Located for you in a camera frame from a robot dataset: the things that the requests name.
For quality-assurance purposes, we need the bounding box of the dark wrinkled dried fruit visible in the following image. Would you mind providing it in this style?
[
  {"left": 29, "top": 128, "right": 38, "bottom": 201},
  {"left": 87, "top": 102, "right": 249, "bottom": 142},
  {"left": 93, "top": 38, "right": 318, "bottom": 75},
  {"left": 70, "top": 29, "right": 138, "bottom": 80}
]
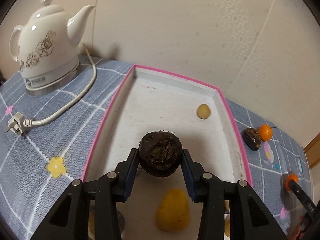
[{"left": 242, "top": 127, "right": 261, "bottom": 151}]

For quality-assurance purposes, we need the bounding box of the white ceramic electric kettle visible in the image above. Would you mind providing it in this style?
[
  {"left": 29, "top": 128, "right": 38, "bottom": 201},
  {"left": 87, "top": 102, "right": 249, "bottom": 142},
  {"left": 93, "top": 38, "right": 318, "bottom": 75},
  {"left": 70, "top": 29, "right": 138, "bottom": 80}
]
[{"left": 9, "top": 0, "right": 94, "bottom": 96}]

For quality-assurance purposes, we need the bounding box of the wooden door frame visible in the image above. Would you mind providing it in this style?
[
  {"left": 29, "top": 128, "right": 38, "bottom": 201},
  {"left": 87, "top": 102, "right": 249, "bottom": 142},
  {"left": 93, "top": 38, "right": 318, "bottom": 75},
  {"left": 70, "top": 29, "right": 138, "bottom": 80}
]
[{"left": 304, "top": 133, "right": 320, "bottom": 169}]

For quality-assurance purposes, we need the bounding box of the pink white cardboard box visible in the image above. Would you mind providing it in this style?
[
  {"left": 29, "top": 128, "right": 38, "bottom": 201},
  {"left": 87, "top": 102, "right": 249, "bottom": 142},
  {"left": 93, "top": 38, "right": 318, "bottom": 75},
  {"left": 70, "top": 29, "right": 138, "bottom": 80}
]
[{"left": 84, "top": 66, "right": 252, "bottom": 239}]

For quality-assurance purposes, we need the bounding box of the dark brown dried fruit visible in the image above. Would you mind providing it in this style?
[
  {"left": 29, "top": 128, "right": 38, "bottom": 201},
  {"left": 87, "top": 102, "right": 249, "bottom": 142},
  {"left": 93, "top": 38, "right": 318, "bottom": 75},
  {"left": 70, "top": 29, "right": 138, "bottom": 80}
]
[{"left": 138, "top": 131, "right": 182, "bottom": 178}]

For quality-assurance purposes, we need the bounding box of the grey patterned tablecloth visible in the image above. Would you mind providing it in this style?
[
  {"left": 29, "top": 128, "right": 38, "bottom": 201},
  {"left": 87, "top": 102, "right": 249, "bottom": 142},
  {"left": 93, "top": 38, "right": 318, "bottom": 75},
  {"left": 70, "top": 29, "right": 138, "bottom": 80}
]
[{"left": 1, "top": 55, "right": 313, "bottom": 239}]

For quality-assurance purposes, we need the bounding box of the yellow fruit piece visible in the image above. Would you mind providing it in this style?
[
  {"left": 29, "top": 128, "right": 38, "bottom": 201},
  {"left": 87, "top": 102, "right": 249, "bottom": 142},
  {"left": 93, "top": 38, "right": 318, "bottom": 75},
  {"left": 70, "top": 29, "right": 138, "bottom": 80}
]
[{"left": 155, "top": 189, "right": 190, "bottom": 232}]

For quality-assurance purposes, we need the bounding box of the white kettle power cord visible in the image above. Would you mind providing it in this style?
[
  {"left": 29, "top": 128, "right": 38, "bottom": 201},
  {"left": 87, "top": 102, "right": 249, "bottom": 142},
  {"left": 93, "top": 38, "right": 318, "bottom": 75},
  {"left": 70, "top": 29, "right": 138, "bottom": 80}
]
[{"left": 5, "top": 43, "right": 98, "bottom": 136}]

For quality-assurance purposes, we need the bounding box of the small orange with stem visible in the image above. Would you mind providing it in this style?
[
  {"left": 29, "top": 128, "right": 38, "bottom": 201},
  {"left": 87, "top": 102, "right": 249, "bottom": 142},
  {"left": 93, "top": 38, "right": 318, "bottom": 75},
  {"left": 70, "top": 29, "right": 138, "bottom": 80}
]
[{"left": 257, "top": 124, "right": 279, "bottom": 141}]

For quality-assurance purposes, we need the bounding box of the large orange mandarin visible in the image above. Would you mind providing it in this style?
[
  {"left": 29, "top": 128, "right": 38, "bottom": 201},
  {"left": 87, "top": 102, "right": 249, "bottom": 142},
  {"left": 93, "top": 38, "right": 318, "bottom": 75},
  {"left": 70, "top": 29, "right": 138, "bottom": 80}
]
[{"left": 284, "top": 174, "right": 298, "bottom": 192}]

